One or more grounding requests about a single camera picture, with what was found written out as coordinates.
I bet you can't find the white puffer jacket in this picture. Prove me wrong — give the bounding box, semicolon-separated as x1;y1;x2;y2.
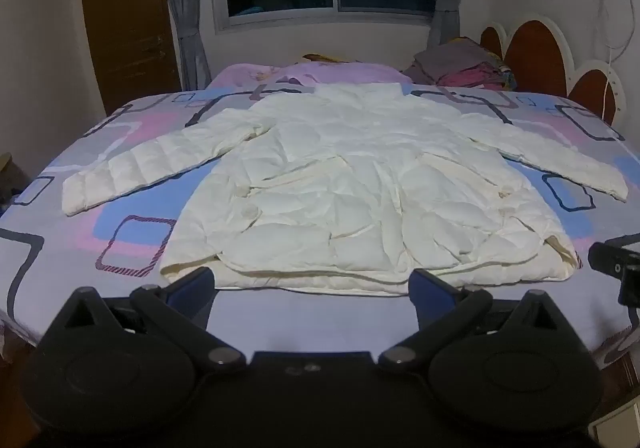
61;83;630;296

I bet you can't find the dark bedside object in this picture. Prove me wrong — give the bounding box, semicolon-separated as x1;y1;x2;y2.
0;153;32;210

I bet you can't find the white cable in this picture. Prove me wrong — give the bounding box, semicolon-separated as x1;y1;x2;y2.
597;0;637;125

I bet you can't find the brown and white headboard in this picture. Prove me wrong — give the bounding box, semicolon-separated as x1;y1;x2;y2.
479;14;628;129

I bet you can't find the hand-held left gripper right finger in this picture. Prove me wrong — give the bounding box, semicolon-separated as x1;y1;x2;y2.
378;269;588;374

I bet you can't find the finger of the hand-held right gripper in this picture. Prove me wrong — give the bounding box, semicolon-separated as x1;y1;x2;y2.
588;235;640;309

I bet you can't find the pile of folded clothes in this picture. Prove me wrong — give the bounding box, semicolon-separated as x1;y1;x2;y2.
402;37;516;91

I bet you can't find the pink printed blanket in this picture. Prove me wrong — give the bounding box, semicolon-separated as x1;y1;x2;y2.
205;54;416;91

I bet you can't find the bed with patterned sheet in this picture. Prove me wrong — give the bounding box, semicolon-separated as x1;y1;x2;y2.
0;63;640;379

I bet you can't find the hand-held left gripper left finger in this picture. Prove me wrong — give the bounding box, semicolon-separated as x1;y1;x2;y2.
47;267;247;373

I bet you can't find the brown wooden door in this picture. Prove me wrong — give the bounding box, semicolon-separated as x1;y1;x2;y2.
79;0;182;116

